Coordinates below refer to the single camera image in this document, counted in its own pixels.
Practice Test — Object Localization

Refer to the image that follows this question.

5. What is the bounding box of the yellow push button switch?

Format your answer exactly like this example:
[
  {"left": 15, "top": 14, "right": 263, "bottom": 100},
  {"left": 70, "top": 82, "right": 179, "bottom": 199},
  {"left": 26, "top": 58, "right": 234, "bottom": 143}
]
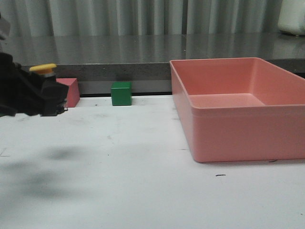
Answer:
[{"left": 29, "top": 63, "right": 57, "bottom": 78}]

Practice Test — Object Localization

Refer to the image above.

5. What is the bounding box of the white appliance on counter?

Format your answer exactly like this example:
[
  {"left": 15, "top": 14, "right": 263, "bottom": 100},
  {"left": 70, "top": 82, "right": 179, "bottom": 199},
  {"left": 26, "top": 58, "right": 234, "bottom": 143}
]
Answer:
[{"left": 277, "top": 0, "right": 305, "bottom": 36}]

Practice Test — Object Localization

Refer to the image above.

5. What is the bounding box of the dark grey counter shelf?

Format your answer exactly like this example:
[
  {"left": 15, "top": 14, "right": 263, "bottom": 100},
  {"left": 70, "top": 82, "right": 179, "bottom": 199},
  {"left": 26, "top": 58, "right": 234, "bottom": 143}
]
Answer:
[{"left": 0, "top": 32, "right": 305, "bottom": 96}]

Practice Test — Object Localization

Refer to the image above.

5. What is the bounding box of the pink cube block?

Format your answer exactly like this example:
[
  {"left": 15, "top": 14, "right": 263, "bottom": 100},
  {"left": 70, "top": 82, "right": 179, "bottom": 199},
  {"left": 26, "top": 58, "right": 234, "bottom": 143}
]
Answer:
[{"left": 56, "top": 78, "right": 80, "bottom": 108}]

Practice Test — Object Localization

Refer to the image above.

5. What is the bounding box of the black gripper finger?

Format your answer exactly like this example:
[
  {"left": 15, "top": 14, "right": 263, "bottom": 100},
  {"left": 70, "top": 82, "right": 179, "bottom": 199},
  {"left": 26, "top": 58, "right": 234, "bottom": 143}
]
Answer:
[{"left": 41, "top": 77, "right": 69, "bottom": 116}]

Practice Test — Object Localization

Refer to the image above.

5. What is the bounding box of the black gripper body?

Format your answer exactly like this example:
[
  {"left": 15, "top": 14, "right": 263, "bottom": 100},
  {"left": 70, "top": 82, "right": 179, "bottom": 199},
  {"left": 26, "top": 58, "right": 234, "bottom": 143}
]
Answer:
[{"left": 0, "top": 52, "right": 44, "bottom": 116}]

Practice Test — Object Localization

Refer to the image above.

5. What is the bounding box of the pink plastic bin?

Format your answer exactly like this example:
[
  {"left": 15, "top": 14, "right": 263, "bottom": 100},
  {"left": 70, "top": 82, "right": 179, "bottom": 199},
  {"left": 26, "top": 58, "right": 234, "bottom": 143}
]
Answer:
[{"left": 170, "top": 57, "right": 305, "bottom": 162}]

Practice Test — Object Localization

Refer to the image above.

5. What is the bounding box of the grey curtain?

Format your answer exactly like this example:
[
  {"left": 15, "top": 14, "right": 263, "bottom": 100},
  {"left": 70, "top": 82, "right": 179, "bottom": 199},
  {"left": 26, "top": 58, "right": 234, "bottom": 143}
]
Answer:
[{"left": 0, "top": 0, "right": 284, "bottom": 38}]

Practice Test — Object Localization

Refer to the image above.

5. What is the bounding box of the green cube block centre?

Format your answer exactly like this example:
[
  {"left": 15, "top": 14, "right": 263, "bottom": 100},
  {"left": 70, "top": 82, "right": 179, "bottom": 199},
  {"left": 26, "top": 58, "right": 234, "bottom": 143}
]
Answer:
[{"left": 111, "top": 82, "right": 132, "bottom": 106}]

